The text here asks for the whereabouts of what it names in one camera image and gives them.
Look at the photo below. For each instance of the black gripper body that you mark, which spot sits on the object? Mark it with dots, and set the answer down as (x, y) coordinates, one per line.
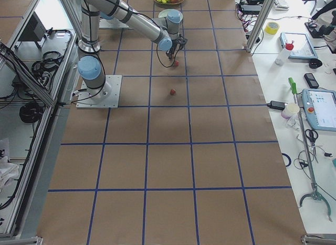
(173, 47)

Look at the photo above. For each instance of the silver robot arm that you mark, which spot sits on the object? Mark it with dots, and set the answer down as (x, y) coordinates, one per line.
(163, 31)

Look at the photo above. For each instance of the light green plate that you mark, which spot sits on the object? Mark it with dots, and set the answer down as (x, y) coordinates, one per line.
(165, 12)

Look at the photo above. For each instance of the yellow tape roll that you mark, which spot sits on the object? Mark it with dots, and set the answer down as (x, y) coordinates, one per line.
(271, 28)

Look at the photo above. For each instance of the plastic bottle red cap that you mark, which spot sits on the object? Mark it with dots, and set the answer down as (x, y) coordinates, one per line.
(284, 54)

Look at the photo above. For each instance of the black power adapter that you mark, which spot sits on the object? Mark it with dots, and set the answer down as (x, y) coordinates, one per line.
(277, 105)

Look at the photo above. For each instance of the paper cup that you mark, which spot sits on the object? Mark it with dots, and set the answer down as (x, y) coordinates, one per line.
(290, 110)

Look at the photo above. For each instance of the teach pendant tablet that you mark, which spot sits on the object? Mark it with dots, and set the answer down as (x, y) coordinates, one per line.
(319, 107)

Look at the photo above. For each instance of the black scissors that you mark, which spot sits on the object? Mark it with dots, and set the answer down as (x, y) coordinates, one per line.
(312, 136)

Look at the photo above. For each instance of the reacher grabber tool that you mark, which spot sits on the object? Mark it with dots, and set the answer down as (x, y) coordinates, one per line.
(315, 195)

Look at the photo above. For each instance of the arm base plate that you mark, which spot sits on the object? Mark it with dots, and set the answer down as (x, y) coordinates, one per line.
(112, 24)
(107, 98)

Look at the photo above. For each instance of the aluminium frame post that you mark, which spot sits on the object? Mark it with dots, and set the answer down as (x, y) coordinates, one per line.
(267, 6)

